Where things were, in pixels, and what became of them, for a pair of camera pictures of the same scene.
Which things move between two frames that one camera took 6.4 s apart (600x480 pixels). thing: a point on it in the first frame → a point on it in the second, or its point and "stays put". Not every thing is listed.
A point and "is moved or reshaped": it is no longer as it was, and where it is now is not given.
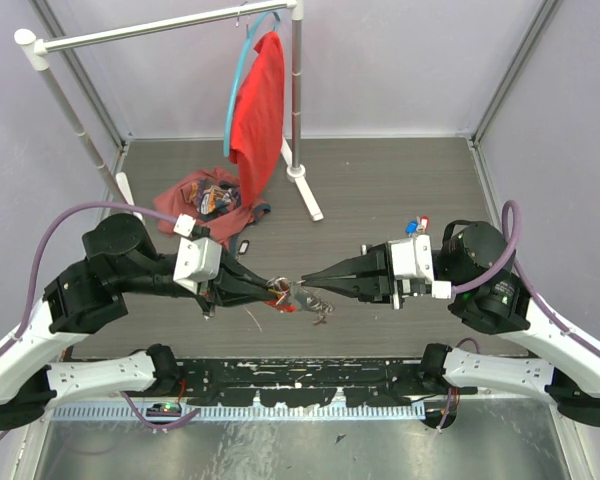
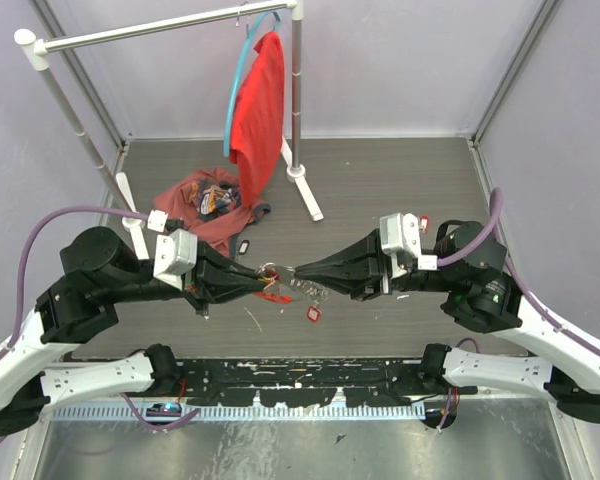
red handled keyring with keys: (290, 298) is moved or reshaped
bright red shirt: (258, 121) stays put
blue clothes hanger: (233, 92) stays put
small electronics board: (164, 409) stays put
